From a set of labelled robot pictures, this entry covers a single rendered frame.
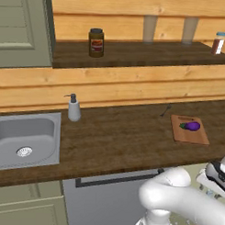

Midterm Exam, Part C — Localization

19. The pale green lower cupboard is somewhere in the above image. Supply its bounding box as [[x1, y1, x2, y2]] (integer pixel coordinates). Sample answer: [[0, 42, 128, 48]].
[[179, 161, 219, 184]]

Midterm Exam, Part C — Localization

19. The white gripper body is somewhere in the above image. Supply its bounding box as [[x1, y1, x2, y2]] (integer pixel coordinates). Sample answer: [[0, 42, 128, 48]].
[[195, 168, 225, 200]]

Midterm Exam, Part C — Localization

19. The grey steel sink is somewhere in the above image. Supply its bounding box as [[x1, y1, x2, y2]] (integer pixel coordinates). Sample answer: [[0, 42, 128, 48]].
[[0, 109, 62, 174]]

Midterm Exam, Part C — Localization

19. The grey-green drawer front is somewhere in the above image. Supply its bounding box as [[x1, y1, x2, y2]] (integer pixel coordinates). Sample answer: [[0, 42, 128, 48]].
[[0, 177, 66, 211]]

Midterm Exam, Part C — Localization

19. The dark metal fork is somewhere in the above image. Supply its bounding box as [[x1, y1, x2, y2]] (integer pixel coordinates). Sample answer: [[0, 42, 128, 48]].
[[158, 102, 174, 118]]

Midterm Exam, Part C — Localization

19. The grey-green lower cupboard door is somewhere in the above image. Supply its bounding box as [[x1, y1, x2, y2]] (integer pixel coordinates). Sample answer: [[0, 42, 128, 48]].
[[0, 193, 71, 225]]

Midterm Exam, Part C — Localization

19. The grey dishwasher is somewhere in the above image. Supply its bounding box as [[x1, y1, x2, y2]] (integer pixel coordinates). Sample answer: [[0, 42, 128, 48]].
[[60, 164, 165, 225]]

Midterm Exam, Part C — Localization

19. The dark dishwasher handle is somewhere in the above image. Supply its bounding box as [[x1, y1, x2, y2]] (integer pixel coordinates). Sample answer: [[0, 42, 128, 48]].
[[74, 164, 165, 192]]

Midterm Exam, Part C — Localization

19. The grey-green cupboard door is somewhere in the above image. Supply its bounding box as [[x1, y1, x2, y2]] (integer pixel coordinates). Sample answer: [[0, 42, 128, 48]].
[[0, 0, 59, 71], [0, 193, 71, 225]]

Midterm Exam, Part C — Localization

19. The beige shelf bracket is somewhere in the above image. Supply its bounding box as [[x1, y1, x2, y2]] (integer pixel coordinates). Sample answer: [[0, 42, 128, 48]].
[[141, 15, 159, 45], [181, 16, 200, 46]]

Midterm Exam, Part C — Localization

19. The dark wooden shelf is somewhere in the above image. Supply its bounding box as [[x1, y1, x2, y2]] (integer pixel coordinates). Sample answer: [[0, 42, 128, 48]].
[[51, 36, 225, 76]]

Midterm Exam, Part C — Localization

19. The purple eggplant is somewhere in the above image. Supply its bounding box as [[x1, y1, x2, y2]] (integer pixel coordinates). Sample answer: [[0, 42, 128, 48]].
[[178, 120, 202, 133]]

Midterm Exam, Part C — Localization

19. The grey-green upper cupboard door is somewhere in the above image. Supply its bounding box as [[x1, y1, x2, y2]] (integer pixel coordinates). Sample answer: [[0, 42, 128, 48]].
[[0, 0, 59, 71]]

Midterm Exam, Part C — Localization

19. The dark jar with orange label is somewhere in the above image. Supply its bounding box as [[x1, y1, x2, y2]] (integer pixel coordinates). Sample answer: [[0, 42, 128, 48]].
[[87, 28, 107, 59]]

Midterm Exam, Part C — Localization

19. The brown spice bottle white label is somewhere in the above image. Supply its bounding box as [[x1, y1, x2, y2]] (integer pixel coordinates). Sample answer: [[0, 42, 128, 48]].
[[210, 30, 225, 56]]

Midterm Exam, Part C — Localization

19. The wooden cutting board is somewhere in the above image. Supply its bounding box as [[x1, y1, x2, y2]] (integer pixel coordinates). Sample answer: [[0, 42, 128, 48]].
[[168, 114, 211, 146]]

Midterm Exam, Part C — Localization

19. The white soap dispenser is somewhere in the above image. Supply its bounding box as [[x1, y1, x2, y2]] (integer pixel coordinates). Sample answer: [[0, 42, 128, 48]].
[[62, 93, 83, 123]]

